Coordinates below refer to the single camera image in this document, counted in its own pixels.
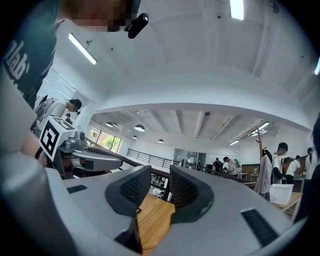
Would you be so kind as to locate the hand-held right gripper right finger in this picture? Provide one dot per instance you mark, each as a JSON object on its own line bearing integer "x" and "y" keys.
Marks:
{"x": 220, "y": 225}

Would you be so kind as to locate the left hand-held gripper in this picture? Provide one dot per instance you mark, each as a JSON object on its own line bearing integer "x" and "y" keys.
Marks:
{"x": 50, "y": 137}

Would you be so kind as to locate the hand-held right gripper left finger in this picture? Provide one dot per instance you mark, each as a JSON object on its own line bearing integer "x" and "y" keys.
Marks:
{"x": 87, "y": 215}

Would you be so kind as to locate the person's left forearm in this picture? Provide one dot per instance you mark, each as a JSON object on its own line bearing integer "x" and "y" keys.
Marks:
{"x": 30, "y": 147}

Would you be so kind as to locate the large window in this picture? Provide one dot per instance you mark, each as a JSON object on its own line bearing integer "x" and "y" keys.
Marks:
{"x": 107, "y": 141}

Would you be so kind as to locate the black balcony railing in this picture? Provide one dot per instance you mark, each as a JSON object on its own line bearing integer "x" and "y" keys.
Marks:
{"x": 150, "y": 156}

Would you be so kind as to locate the grey hanging jacket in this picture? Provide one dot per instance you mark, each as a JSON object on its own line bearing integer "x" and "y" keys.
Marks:
{"x": 263, "y": 175}

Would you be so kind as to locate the white plastic bin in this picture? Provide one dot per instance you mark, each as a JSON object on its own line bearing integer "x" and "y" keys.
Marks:
{"x": 281, "y": 195}

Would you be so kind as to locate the glass office partition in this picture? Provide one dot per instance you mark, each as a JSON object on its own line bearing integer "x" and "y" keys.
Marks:
{"x": 190, "y": 157}

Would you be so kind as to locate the light wooden desk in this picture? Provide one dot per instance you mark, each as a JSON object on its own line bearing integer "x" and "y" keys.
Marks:
{"x": 292, "y": 200}

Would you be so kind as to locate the ceiling tube light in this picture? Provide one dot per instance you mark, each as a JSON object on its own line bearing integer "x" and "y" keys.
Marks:
{"x": 82, "y": 48}
{"x": 260, "y": 128}
{"x": 317, "y": 67}
{"x": 234, "y": 142}

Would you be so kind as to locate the person's green shirt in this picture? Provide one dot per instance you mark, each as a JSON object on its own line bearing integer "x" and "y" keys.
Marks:
{"x": 32, "y": 50}

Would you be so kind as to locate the person's head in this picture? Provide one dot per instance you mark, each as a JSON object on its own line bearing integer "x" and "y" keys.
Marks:
{"x": 100, "y": 15}

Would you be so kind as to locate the ceiling panel light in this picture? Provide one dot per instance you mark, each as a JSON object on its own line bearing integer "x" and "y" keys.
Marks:
{"x": 236, "y": 10}

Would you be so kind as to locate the black railing with wooden rail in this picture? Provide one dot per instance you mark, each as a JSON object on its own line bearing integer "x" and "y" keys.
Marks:
{"x": 161, "y": 172}

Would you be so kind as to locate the black head-mounted camera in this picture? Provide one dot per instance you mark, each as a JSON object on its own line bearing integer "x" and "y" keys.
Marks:
{"x": 137, "y": 26}

